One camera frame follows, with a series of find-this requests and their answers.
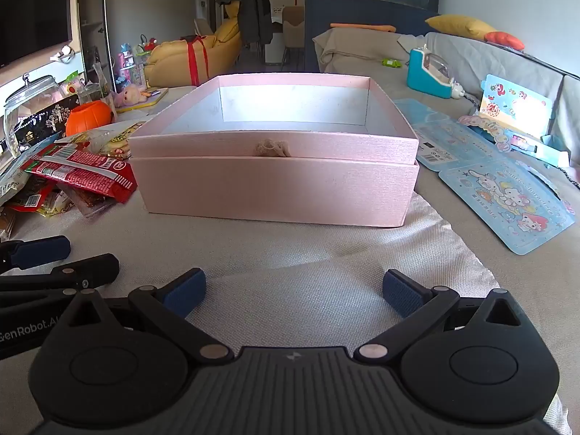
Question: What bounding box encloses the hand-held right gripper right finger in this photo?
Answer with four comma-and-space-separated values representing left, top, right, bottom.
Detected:
353, 269, 532, 366

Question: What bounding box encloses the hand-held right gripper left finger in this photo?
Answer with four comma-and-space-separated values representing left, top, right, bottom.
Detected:
58, 268, 233, 367

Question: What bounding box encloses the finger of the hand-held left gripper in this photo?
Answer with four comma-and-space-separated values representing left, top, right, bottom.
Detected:
0, 254, 121, 302
0, 236, 72, 270

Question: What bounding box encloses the pile of snack packets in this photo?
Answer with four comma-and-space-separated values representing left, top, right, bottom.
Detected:
0, 120, 139, 241

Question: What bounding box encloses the pink gift box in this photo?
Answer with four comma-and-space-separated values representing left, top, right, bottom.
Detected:
128, 74, 420, 228

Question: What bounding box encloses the black tree-print packet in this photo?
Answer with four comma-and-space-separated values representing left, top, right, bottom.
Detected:
4, 100, 69, 157

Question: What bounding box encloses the large light blue cartoon card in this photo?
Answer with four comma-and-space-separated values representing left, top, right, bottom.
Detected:
439, 156, 575, 254

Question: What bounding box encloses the orange pumpkin bucket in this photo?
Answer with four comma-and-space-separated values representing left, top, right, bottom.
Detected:
66, 102, 114, 137

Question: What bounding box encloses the glass jar with lid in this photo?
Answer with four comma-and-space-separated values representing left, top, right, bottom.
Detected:
4, 75, 69, 155

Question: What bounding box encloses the pale blue packaging card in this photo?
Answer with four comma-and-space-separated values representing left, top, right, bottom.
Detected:
394, 97, 494, 173

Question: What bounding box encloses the pink plush toy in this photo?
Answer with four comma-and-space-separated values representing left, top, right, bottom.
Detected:
113, 84, 146, 108

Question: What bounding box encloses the yellow notebook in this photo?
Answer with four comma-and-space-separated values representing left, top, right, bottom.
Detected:
115, 88, 170, 109

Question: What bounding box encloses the cluster of colourful toys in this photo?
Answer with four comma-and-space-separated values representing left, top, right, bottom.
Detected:
117, 34, 157, 91

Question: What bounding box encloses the small light blue box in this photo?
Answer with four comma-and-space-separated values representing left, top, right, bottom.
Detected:
505, 129, 571, 167

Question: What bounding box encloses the teal toy machine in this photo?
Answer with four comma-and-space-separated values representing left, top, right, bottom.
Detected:
406, 44, 463, 100

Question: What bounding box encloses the white cartoon sticker card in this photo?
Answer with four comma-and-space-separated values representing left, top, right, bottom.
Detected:
478, 75, 554, 141

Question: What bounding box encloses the yellow lounge chair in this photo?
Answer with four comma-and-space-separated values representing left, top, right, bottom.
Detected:
144, 4, 243, 88

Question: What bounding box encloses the red ribbon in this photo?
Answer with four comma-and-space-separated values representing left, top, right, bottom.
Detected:
181, 35, 216, 87

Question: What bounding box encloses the black television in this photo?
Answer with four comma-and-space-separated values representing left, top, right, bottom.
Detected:
0, 0, 73, 69

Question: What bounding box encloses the grey covered sofa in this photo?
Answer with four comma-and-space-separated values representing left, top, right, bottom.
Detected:
312, 27, 580, 186

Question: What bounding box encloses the long orange plush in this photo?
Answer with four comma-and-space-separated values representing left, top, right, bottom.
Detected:
330, 22, 397, 33

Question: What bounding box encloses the yellow pillow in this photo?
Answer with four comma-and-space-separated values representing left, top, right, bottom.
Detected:
425, 14, 497, 41

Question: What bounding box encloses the orange red pillow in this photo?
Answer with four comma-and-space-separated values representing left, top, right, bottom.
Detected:
484, 31, 525, 51

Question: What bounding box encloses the dark blue cabinet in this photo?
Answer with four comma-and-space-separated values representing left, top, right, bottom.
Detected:
304, 0, 440, 73

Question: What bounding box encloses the beige dining chair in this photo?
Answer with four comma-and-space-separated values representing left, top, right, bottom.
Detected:
282, 5, 305, 66

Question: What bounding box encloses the dark coat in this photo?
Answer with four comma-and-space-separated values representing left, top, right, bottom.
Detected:
216, 0, 275, 46

